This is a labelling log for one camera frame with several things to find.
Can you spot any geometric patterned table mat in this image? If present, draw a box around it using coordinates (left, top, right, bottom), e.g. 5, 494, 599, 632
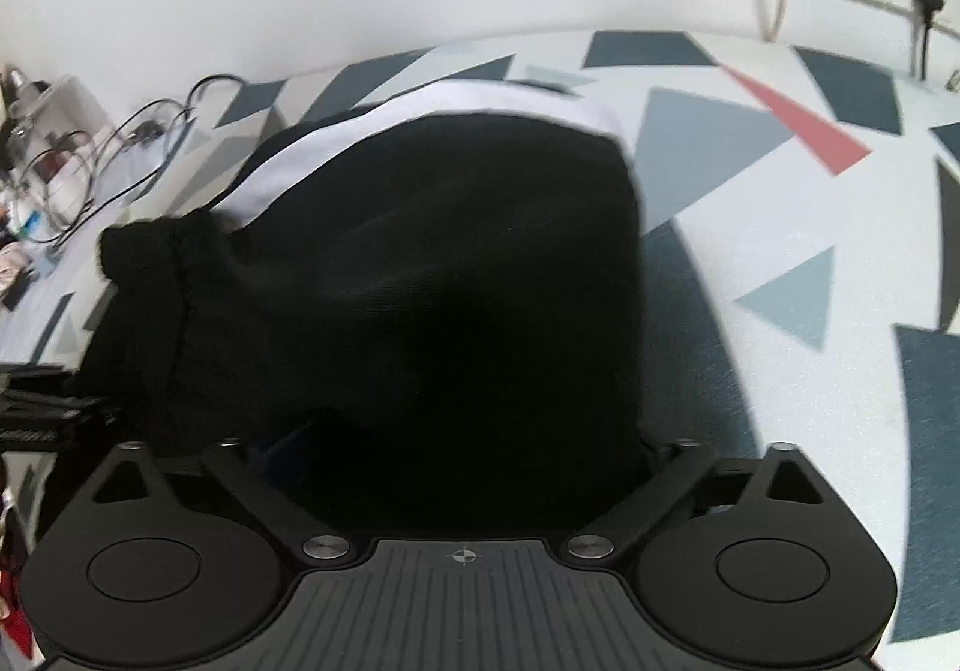
0, 30, 960, 657

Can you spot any black sweater with white stripe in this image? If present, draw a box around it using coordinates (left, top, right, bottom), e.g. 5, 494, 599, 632
77, 79, 655, 537

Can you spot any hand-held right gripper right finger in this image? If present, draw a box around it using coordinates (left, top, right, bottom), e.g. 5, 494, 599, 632
562, 441, 826, 565

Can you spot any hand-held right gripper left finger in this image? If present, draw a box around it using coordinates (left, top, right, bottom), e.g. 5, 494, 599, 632
88, 423, 355, 565

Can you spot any black charging cable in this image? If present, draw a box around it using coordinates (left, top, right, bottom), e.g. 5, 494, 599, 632
19, 73, 248, 245

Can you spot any clear cosmetics case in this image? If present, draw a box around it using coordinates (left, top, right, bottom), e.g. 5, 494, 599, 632
21, 75, 113, 192

